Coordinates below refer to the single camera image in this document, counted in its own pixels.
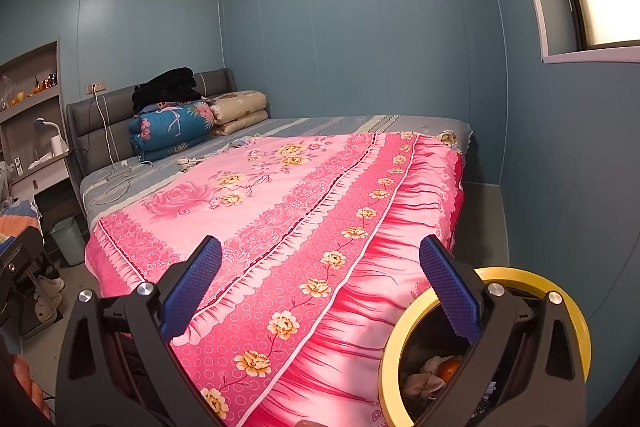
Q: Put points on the white desk lamp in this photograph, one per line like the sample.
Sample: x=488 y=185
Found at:
x=42 y=127

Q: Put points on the wall socket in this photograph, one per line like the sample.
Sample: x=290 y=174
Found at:
x=96 y=87

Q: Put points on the pair of white shoes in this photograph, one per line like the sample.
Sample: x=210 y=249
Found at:
x=50 y=297

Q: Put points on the grey striped bedsheet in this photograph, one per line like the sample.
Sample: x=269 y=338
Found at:
x=350 y=124

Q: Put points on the grey upholstered headboard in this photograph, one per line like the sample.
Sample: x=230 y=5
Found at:
x=115 y=107

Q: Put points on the black bin with yellow rim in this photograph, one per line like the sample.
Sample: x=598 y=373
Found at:
x=395 y=357

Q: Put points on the beige floral folded quilt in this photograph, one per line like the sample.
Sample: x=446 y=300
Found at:
x=240 y=107

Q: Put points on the pink floral blanket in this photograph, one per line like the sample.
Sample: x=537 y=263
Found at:
x=300 y=207

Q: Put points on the red ornaments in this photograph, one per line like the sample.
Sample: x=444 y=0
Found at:
x=45 y=83

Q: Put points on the pink beige bag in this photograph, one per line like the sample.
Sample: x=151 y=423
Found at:
x=420 y=382

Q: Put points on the orange and blue cloth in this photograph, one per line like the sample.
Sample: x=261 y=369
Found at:
x=17 y=219

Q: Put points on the green waste bin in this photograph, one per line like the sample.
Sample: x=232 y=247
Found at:
x=67 y=242

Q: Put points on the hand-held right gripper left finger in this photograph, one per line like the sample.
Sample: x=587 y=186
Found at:
x=192 y=287

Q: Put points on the bedside desk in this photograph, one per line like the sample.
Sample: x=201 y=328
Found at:
x=42 y=177

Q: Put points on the blue floral folded quilt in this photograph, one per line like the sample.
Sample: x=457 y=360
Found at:
x=165 y=132

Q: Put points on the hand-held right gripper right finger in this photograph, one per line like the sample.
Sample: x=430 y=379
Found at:
x=450 y=292

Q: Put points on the wall shelf niche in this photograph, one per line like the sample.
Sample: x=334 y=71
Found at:
x=30 y=112

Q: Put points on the black folded blanket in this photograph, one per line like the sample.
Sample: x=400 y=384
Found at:
x=165 y=89

